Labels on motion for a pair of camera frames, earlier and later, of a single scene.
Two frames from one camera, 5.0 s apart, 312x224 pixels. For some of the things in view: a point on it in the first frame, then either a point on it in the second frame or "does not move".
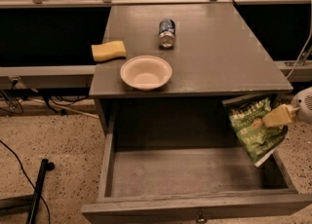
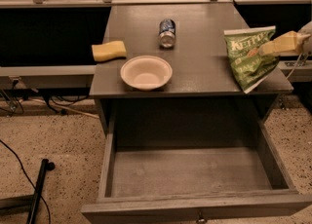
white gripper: x=304 y=105 → x=307 y=40
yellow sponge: x=108 y=51 does not move
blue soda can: x=167 y=32 does not move
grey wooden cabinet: x=217 y=55 does not move
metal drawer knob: x=201 y=219 does not move
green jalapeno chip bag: x=256 y=139 → x=250 y=67
